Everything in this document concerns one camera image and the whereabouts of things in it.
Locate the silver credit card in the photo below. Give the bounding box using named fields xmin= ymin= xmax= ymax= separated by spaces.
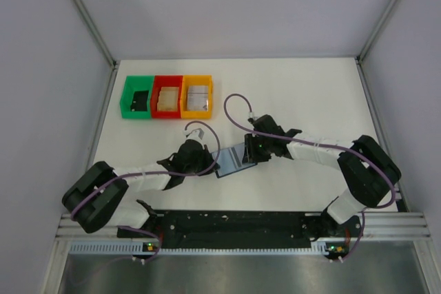
xmin=229 ymin=143 xmax=245 ymax=169

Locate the blue card holder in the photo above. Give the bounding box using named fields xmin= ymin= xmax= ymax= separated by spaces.
xmin=215 ymin=143 xmax=257 ymax=178

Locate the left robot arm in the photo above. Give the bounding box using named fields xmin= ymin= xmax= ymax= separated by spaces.
xmin=61 ymin=138 xmax=220 ymax=233

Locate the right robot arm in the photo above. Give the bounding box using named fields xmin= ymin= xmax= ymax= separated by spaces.
xmin=243 ymin=114 xmax=401 ymax=235

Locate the beige cards stack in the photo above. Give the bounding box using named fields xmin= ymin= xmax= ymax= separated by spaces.
xmin=156 ymin=87 xmax=179 ymax=112

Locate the silver cards stack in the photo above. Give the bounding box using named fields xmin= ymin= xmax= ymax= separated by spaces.
xmin=187 ymin=85 xmax=209 ymax=112

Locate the black cards stack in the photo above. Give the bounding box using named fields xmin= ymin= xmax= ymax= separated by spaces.
xmin=130 ymin=90 xmax=150 ymax=112

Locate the yellow plastic bin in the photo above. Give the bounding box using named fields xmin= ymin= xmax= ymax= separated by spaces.
xmin=180 ymin=75 xmax=213 ymax=120

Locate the red plastic bin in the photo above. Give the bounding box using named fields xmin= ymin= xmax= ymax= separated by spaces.
xmin=150 ymin=76 xmax=183 ymax=119

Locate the green plastic bin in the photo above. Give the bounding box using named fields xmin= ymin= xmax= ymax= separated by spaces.
xmin=119 ymin=76 xmax=154 ymax=120

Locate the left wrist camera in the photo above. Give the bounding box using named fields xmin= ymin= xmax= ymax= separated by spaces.
xmin=183 ymin=128 xmax=205 ymax=143

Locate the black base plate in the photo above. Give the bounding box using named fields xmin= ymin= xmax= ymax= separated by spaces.
xmin=116 ymin=199 xmax=361 ymax=249

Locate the grey cable duct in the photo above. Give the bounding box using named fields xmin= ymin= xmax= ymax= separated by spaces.
xmin=70 ymin=240 xmax=349 ymax=256

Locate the aluminium front rail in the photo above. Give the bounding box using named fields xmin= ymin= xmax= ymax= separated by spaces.
xmin=55 ymin=212 xmax=431 ymax=242

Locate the left aluminium frame post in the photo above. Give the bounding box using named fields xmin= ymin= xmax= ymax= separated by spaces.
xmin=71 ymin=0 xmax=117 ymax=68

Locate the aluminium frame post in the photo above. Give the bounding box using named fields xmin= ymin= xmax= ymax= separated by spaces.
xmin=356 ymin=0 xmax=402 ymax=63
xmin=71 ymin=0 xmax=117 ymax=68

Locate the right aluminium frame post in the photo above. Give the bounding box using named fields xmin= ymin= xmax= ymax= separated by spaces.
xmin=356 ymin=0 xmax=402 ymax=63

